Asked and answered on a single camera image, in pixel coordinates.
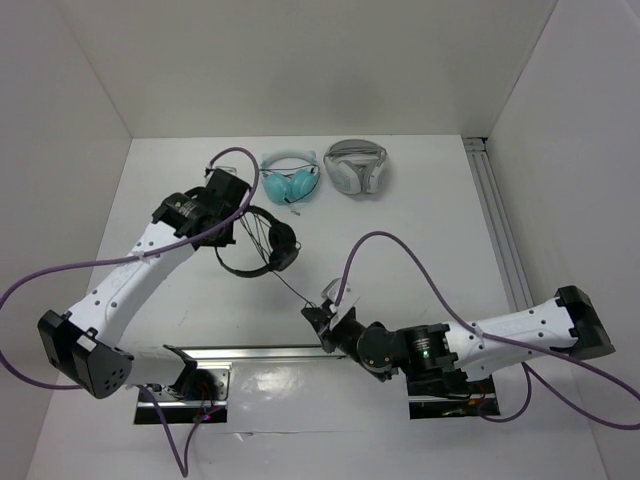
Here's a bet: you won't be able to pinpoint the aluminium rail right side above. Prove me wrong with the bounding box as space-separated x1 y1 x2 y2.
462 137 534 310

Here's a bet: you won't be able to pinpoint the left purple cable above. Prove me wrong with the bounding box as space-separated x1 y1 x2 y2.
0 147 261 477

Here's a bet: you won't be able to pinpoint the grey white headphones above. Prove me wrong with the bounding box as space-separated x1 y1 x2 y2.
323 139 388 195

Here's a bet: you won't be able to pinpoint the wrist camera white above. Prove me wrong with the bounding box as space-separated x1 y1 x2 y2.
321 277 360 324
205 164 237 177

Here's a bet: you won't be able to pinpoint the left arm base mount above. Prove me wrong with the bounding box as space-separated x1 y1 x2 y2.
145 361 231 425

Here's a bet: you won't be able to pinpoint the teal headphones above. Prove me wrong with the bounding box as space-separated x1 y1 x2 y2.
260 150 320 205

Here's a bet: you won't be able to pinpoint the purple cable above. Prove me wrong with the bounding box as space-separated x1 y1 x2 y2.
334 230 640 431
0 147 261 477

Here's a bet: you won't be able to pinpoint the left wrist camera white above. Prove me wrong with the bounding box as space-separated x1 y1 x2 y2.
205 164 237 177

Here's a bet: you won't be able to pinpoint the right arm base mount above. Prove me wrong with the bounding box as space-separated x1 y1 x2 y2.
406 376 500 420

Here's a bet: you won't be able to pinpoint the aluminium rail front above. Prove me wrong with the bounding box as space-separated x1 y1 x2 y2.
178 345 347 362

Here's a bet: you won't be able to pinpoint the aluminium rail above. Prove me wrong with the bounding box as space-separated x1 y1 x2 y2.
178 345 347 362
462 137 534 310

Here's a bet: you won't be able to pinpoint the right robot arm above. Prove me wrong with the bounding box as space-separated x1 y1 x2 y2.
302 286 615 392

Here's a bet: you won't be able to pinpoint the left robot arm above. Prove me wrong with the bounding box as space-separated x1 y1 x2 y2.
38 169 250 399

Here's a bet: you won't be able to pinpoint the black headphones with cable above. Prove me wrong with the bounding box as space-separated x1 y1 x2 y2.
215 205 314 306

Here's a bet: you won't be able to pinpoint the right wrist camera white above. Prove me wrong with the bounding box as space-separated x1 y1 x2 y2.
321 277 360 324

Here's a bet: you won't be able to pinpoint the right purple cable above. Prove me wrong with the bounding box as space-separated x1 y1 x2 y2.
334 230 640 431

